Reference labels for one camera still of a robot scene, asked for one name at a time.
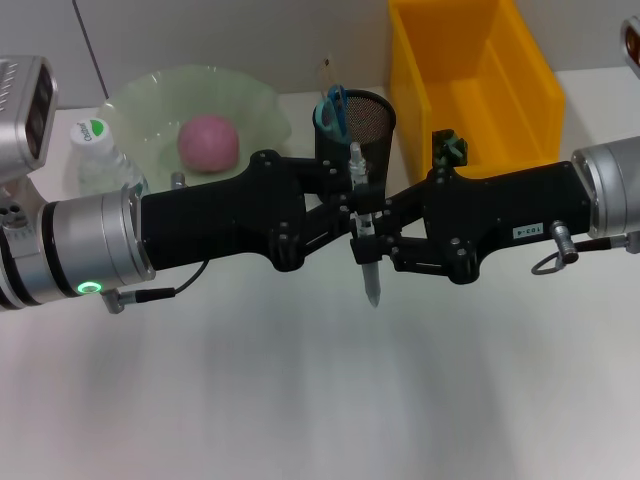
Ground light green wavy fruit plate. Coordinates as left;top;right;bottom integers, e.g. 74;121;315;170
97;63;294;194

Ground silver grey pen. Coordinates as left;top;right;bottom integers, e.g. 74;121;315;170
348;142;384;309

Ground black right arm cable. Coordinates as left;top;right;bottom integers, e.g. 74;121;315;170
572;234;631;254

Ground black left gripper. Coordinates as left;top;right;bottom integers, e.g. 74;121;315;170
139;149;374;274

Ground blue and teal scissors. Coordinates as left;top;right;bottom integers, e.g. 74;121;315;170
313;84;351;144

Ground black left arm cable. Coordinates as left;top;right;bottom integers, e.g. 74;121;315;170
102;257;209;314

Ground pink peach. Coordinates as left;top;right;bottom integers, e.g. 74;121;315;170
178;114;241;175

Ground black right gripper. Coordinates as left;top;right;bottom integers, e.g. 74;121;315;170
349;160;595;285

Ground clear water bottle green label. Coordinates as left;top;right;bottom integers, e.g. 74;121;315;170
68;118;151;199

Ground clear plastic ruler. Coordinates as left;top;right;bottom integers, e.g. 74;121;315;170
318;57;337;99

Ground green plastic wrapper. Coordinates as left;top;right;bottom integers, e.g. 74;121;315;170
432;128;469;169

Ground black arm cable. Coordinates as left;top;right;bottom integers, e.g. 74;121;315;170
102;257;209;314
572;234;631;254

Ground black mesh pen cup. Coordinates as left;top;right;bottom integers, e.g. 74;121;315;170
312;89;398;201

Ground yellow plastic storage bin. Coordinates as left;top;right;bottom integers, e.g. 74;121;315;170
388;0;567;181

